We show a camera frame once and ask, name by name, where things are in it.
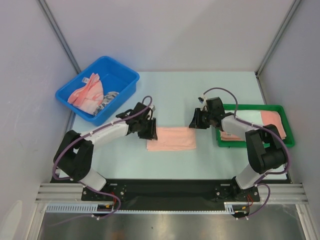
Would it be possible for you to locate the patterned towel in bin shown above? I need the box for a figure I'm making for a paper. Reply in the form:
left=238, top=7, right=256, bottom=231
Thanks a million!
left=93, top=91, right=119, bottom=116

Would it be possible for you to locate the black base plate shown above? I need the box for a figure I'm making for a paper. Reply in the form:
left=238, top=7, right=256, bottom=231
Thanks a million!
left=49, top=174, right=292, bottom=212

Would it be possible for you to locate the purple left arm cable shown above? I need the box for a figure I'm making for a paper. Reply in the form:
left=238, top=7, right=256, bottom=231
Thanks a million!
left=51, top=95, right=154, bottom=227

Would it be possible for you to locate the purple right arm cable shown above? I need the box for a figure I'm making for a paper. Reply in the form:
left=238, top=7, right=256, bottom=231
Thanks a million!
left=202, top=87, right=292, bottom=221

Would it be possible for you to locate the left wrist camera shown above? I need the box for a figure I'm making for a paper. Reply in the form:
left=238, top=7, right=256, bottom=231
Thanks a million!
left=146, top=105, right=156, bottom=120

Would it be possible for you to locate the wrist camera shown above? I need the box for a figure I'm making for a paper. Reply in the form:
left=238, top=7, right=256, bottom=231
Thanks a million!
left=146, top=105, right=156, bottom=120
left=198, top=94, right=208, bottom=111

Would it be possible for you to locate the white slotted cable duct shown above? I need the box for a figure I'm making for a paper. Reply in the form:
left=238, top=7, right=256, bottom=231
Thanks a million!
left=46, top=202, right=121, bottom=213

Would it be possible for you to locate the pink towel in bin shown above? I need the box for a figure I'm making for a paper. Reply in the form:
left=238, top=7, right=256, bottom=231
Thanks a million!
left=67, top=73, right=104, bottom=115

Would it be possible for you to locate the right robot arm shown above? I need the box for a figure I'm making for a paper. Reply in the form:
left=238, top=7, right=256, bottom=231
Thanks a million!
left=189, top=96, right=291, bottom=201

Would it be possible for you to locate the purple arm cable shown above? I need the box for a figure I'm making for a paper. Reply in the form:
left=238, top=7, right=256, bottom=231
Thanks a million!
left=202, top=87, right=292, bottom=221
left=51, top=95, right=154, bottom=227

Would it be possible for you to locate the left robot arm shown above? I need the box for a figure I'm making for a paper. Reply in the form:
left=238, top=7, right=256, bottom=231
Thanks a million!
left=52, top=102, right=158, bottom=200

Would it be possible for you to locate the green plastic tray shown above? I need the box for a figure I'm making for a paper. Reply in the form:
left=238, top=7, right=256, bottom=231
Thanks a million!
left=214, top=104, right=295, bottom=152

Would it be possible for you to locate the aluminium frame rail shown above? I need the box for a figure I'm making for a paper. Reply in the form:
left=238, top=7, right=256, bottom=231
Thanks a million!
left=36, top=183, right=309, bottom=205

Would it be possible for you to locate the blue plastic bin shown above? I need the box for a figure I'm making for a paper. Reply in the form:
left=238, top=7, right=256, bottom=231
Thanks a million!
left=55, top=56, right=140, bottom=126

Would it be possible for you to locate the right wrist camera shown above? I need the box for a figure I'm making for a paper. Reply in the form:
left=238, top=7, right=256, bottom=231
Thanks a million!
left=198, top=94, right=208, bottom=111

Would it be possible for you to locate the light pink embroidered towel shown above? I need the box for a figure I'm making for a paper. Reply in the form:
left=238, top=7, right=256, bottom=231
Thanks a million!
left=146, top=127, right=197, bottom=152

